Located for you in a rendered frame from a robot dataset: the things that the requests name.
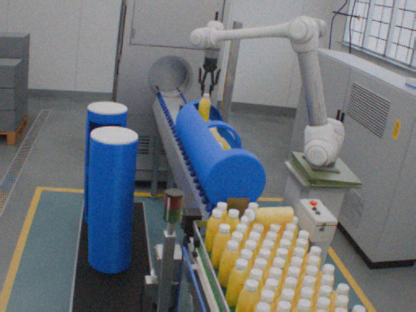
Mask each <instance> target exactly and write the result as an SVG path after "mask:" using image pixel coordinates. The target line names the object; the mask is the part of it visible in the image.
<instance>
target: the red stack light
mask: <svg viewBox="0 0 416 312"><path fill-rule="evenodd" d="M183 204H184V196H183V197H182V198H170V197H168V196H167V195H166V194H165V195H164V203H163V205H164V206H165V207H166V208H167V209H170V210H179V209H181V208H182V207H183Z"/></svg>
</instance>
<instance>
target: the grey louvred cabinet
mask: <svg viewBox="0 0 416 312"><path fill-rule="evenodd" d="M317 54H318V65H319V71H320V73H321V78H322V84H323V96H324V102H325V109H326V114H327V117H328V118H332V119H336V120H338V121H340V122H341V123H342V124H343V125H344V141H343V144H342V146H341V149H340V154H339V156H338V158H339V159H341V160H342V161H343V162H344V163H345V164H346V166H347V167H348V168H349V169H350V170H351V171H352V173H353V174H354V175H355V176H356V177H357V178H358V179H359V180H360V181H361V182H362V185H360V186H361V188H353V189H350V190H349V193H344V197H343V200H342V202H341V206H340V211H339V214H338V217H337V221H338V222H337V225H336V226H337V228H339V229H340V232H341V233H342V234H343V235H344V237H345V238H346V239H347V240H348V242H349V243H350V244H351V245H352V247H353V248H355V251H356V252H357V253H358V255H359V256H360V257H361V258H362V260H363V261H364V262H365V264H366V265H367V266H368V267H369V268H370V269H371V270H373V269H384V268H395V267H413V266H414V263H415V261H416V91H415V90H413V89H410V88H407V87H405V83H406V82H405V80H406V78H405V77H404V76H401V75H398V74H397V73H395V72H393V71H389V70H387V69H385V68H382V67H379V66H377V65H375V64H373V63H369V62H367V61H365V60H362V59H360V58H358V57H356V56H354V55H352V54H349V53H345V52H338V51H333V50H326V49H319V48H318V50H317ZM299 94H300V97H299V101H298V105H297V112H296V116H295V124H294V127H293V131H292V139H291V143H290V146H289V151H288V158H287V160H288V161H289V162H291V161H292V160H293V157H292V152H298V153H304V148H305V147H304V145H305V136H304V131H305V129H306V127H307V125H309V122H308V117H307V114H306V104H305V99H304V93H303V87H302V82H301V90H300V93H299Z"/></svg>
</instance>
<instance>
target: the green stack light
mask: <svg viewBox="0 0 416 312"><path fill-rule="evenodd" d="M182 210H183V207H182V208H181V209H179V210H170V209H167V208H166V207H165V206H164V205H163V210H162V219H163V220H164V221H165V222H167V223H178V222H180V221H181V217H182Z"/></svg>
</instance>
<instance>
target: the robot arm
mask: <svg viewBox="0 0 416 312"><path fill-rule="evenodd" d="M326 34H327V25H326V23H325V22H324V21H322V20H320V19H315V18H312V17H309V16H305V15H303V16H299V17H295V18H294V19H292V20H291V21H290V22H287V23H283V24H278V25H276V26H273V25H271V26H266V27H261V28H243V29H237V30H232V31H231V30H223V24H222V23H220V22H218V21H210V22H209V23H208V24H207V27H206V28H199V29H196V30H194V31H192V32H191V34H190V42H191V44H192V45H193V46H196V47H197V48H205V53H204V56H205V62H204V65H203V66H202V67H199V79H198V83H199V84H200V85H201V90H202V92H201V95H202V96H203V94H204V91H205V81H206V77H207V72H210V80H211V85H210V87H209V97H210V96H211V91H213V88H214V85H217V84H218V79H219V73H220V71H221V69H220V68H217V59H218V58H217V57H219V51H220V46H221V45H222V43H223V41H229V40H235V39H241V40H244V39H253V38H260V37H268V38H269V37H285V38H289V40H290V42H291V45H292V48H293V50H294V52H295V53H297V58H298V65H299V68H300V70H301V82H302V87H303V93H304V99H305V109H306V114H307V117H308V122H309V125H307V127H306V128H305V131H304V136H305V145H304V147H305V148H304V155H302V157H301V158H303V159H304V160H305V161H306V162H307V163H308V164H309V165H310V167H311V170H313V171H324V172H331V173H336V174H340V170H339V169H338V168H337V167H336V160H337V158H338V156H339V154H340V149H341V146H342V144H343V141H344V138H345V130H344V125H343V124H342V123H341V122H340V121H338V120H336V119H332V118H328V117H327V114H326V109H325V102H324V96H323V84H322V78H321V73H320V71H319V60H318V54H317V50H318V47H319V38H320V37H324V35H326ZM203 68H204V69H205V74H204V76H203V79H202V69H203ZM215 69H216V71H217V72H216V76H215V80H214V70H215Z"/></svg>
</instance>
